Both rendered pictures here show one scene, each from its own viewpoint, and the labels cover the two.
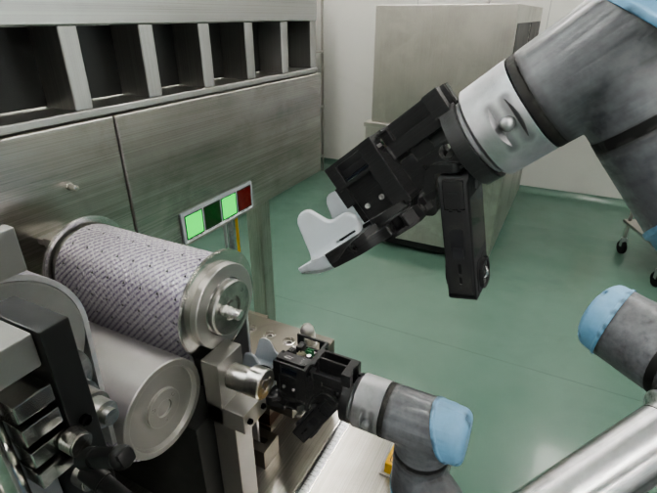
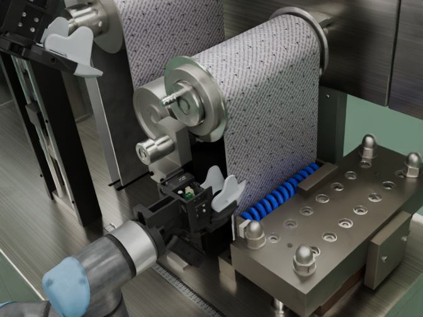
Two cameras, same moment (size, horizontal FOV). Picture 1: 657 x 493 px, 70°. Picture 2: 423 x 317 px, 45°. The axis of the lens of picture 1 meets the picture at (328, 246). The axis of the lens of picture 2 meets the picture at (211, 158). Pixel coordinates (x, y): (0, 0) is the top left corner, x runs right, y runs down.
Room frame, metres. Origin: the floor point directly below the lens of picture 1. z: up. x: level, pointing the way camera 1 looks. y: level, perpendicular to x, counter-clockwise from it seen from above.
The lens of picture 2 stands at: (0.83, -0.51, 1.65)
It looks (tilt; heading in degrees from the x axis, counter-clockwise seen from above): 35 degrees down; 114
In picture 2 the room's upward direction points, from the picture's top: 7 degrees counter-clockwise
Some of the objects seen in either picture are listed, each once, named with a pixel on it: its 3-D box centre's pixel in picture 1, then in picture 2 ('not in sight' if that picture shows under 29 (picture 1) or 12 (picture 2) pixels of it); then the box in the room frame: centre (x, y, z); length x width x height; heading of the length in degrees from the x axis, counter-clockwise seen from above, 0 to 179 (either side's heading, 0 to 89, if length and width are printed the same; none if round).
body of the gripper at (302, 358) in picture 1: (319, 380); (174, 215); (0.52, 0.01, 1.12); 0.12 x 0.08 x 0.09; 63
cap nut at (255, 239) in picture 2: not in sight; (254, 232); (0.63, 0.07, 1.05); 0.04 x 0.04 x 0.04
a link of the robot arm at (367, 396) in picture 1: (370, 404); (131, 246); (0.48, -0.06, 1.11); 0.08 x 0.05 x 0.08; 153
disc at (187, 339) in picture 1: (218, 303); (194, 99); (0.52, 0.14, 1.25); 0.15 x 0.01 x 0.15; 153
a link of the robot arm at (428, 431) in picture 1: (425, 425); (88, 278); (0.45, -0.13, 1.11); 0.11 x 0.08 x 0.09; 63
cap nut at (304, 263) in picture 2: (307, 334); (304, 257); (0.72, 0.04, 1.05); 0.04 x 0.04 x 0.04
